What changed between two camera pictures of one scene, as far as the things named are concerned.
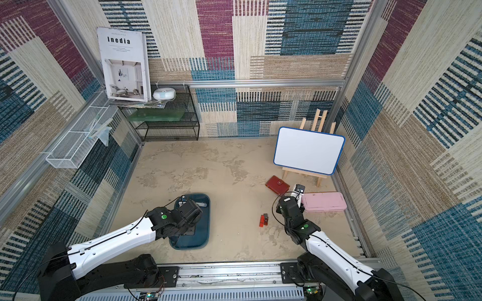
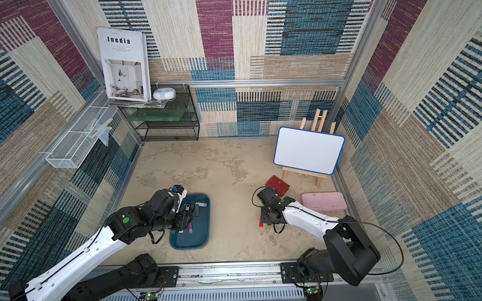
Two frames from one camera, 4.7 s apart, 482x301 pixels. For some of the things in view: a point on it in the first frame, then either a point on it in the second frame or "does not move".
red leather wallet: x=277 y=185 does not move
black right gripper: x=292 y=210 to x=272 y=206
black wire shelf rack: x=177 y=120 does not move
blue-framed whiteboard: x=309 y=150 does not move
